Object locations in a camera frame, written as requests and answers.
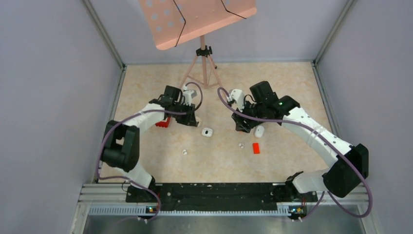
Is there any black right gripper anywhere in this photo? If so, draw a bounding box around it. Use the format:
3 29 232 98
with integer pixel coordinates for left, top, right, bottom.
232 97 266 133

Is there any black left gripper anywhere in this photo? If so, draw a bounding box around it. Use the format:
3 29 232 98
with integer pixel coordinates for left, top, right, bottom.
171 101 197 126

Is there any white oval charging case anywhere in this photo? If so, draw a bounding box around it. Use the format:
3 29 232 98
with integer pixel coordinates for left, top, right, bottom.
254 125 265 138

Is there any white charging case gold trim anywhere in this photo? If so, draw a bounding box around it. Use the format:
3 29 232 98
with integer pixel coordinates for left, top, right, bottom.
201 127 213 137

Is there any beige charging case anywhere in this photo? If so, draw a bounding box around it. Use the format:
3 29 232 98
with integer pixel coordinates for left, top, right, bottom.
196 117 202 127

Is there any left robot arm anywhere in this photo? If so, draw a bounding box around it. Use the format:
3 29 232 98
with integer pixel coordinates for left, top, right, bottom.
100 85 202 202

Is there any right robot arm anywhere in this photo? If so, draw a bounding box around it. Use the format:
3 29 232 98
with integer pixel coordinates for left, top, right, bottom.
227 81 369 201

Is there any red white grid block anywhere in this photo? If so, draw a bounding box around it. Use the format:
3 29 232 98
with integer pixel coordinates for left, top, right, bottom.
155 117 171 128

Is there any red rectangular block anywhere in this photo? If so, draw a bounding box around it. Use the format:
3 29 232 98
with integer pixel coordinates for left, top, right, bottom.
252 142 260 154

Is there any pink music stand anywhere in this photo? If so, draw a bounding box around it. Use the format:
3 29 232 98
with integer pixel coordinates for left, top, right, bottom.
139 0 257 88

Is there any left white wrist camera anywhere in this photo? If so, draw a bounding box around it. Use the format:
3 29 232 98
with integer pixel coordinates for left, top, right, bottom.
182 85 197 106

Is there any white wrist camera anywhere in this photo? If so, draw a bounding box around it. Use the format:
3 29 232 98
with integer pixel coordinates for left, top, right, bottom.
227 89 245 112
182 85 197 106

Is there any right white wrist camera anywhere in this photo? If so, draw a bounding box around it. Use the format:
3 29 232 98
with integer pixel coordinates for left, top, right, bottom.
227 89 245 112

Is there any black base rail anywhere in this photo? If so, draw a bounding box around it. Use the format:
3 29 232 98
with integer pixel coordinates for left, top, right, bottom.
126 181 318 218

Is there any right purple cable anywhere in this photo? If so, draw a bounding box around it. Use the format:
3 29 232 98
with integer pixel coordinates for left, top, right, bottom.
217 87 374 221

